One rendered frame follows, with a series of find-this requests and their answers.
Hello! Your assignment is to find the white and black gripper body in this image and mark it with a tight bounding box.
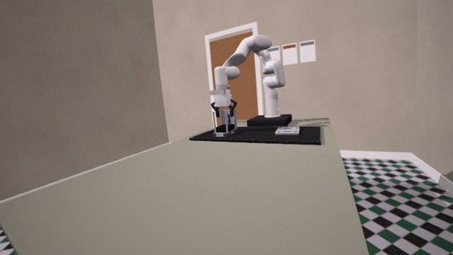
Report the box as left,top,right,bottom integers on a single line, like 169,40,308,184
214,89,233,108

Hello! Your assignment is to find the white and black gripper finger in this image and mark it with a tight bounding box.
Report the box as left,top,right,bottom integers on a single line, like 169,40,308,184
211,102,219,118
229,99,237,117

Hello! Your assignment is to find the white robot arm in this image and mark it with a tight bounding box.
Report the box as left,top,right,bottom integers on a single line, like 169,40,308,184
210,35,286,118

